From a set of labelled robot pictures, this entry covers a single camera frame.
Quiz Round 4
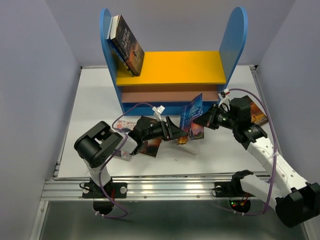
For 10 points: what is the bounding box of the A Tale of Two Cities book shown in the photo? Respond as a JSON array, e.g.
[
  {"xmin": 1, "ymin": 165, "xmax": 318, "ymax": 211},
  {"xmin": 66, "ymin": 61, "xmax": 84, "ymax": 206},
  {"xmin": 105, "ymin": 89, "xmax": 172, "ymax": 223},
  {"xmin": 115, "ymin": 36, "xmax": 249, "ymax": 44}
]
[{"xmin": 111, "ymin": 14, "xmax": 145, "ymax": 77}]

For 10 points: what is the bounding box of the Little Women book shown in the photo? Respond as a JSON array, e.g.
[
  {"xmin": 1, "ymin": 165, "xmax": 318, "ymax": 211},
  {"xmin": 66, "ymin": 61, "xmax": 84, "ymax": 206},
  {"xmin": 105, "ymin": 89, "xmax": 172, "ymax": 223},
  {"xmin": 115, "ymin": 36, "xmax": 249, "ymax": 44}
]
[{"xmin": 113, "ymin": 120, "xmax": 137, "ymax": 161}]

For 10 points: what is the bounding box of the Animal Farm book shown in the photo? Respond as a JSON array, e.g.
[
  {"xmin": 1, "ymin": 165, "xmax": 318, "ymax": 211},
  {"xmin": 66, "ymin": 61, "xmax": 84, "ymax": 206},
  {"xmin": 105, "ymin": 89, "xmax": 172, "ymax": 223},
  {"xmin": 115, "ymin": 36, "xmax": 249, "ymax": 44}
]
[{"xmin": 107, "ymin": 15, "xmax": 134, "ymax": 77}]

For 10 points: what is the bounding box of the Edward Tulane book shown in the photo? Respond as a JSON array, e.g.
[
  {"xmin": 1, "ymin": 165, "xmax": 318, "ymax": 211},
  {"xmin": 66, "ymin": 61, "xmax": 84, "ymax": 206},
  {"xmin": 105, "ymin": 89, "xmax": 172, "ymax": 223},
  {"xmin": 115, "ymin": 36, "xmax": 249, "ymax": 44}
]
[{"xmin": 242, "ymin": 95, "xmax": 268, "ymax": 126}]

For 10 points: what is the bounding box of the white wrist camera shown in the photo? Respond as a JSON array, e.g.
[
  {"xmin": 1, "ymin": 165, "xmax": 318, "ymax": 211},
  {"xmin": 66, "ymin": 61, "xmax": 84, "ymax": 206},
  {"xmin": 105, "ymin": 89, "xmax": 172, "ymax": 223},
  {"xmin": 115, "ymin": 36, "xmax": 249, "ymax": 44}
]
[
  {"xmin": 218, "ymin": 88, "xmax": 230, "ymax": 107},
  {"xmin": 152, "ymin": 105, "xmax": 165, "ymax": 122}
]

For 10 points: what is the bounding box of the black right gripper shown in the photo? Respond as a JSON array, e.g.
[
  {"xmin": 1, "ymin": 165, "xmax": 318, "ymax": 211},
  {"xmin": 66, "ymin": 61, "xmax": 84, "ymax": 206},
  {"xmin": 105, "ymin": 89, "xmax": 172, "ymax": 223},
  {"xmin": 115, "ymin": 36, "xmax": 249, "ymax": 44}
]
[{"xmin": 191, "ymin": 103, "xmax": 238, "ymax": 130}]

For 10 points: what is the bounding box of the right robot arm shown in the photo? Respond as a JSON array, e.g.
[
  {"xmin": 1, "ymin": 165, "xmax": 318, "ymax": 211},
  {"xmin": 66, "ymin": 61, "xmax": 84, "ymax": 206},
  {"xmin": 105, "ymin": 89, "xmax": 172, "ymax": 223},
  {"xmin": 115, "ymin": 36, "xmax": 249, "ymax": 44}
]
[{"xmin": 194, "ymin": 98, "xmax": 320, "ymax": 228}]

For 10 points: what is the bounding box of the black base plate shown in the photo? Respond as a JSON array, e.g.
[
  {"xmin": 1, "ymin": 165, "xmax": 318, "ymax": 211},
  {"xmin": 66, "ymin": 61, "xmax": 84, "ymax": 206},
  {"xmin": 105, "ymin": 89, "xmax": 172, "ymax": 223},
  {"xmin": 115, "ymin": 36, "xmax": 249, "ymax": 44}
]
[
  {"xmin": 213, "ymin": 181, "xmax": 247, "ymax": 198},
  {"xmin": 79, "ymin": 181, "xmax": 128, "ymax": 199}
]

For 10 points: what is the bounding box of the Jane Eyre book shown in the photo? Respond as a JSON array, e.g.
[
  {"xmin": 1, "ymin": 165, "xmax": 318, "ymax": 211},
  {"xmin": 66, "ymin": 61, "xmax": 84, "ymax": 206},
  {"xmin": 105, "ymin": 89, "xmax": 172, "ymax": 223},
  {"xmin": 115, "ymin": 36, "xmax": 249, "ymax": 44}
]
[{"xmin": 177, "ymin": 93, "xmax": 205, "ymax": 145}]

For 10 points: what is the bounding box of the Three Days to See book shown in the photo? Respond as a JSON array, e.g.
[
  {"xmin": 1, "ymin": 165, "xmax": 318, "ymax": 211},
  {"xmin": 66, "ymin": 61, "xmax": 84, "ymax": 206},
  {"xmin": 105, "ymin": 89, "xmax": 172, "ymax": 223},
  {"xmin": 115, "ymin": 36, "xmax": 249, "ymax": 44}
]
[{"xmin": 139, "ymin": 116, "xmax": 162, "ymax": 158}]

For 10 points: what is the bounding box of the aluminium mounting rail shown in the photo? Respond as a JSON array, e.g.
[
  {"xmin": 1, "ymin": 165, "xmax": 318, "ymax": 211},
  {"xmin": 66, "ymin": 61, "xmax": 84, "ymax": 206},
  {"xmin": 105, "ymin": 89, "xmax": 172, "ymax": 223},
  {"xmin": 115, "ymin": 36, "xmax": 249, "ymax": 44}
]
[{"xmin": 41, "ymin": 171, "xmax": 308, "ymax": 201}]

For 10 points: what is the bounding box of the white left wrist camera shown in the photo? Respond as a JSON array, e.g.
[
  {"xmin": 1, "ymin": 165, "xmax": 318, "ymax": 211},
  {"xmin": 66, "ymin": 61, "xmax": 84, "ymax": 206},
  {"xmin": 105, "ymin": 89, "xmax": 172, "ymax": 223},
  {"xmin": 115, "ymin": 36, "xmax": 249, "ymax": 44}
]
[{"xmin": 152, "ymin": 105, "xmax": 165, "ymax": 122}]

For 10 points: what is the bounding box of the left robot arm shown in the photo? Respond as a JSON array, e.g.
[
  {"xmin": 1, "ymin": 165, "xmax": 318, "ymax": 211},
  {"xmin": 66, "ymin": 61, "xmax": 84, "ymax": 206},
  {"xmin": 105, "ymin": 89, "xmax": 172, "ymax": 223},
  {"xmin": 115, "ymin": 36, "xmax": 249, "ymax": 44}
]
[{"xmin": 74, "ymin": 116, "xmax": 188, "ymax": 199}]

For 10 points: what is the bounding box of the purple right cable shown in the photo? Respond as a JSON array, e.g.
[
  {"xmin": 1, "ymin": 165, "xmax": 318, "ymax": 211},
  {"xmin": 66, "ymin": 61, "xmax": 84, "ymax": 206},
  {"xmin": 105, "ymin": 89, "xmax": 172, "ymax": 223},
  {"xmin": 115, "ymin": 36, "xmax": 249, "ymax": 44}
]
[{"xmin": 224, "ymin": 87, "xmax": 279, "ymax": 216}]

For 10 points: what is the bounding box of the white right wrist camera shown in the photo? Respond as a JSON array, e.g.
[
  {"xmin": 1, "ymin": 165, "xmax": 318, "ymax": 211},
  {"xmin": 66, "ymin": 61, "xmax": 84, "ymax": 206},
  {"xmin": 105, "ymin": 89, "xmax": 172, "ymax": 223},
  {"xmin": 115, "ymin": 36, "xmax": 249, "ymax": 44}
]
[{"xmin": 218, "ymin": 88, "xmax": 230, "ymax": 107}]

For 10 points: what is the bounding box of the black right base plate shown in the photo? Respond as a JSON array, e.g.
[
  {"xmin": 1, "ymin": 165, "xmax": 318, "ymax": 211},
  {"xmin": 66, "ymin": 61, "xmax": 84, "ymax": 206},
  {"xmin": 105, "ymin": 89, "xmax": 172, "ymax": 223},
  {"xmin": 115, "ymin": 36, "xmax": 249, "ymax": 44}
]
[{"xmin": 213, "ymin": 181, "xmax": 247, "ymax": 198}]

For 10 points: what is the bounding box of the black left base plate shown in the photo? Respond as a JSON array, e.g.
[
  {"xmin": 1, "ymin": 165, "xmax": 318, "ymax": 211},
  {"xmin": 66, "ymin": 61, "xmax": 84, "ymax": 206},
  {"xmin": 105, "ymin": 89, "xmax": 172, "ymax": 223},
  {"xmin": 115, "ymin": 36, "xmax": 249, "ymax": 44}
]
[{"xmin": 79, "ymin": 181, "xmax": 128, "ymax": 199}]

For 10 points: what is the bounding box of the blue wooden bookshelf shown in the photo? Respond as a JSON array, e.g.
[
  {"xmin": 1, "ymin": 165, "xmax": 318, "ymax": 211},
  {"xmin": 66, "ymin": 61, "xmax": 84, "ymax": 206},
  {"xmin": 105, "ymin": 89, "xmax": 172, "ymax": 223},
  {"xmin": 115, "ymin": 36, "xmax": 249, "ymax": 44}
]
[{"xmin": 99, "ymin": 6, "xmax": 248, "ymax": 115}]

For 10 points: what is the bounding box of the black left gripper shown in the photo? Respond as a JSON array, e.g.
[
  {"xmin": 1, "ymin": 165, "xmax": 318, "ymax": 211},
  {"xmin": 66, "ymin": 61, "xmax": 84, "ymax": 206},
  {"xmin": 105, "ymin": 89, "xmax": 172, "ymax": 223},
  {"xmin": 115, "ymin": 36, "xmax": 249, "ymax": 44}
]
[{"xmin": 141, "ymin": 116, "xmax": 187, "ymax": 142}]

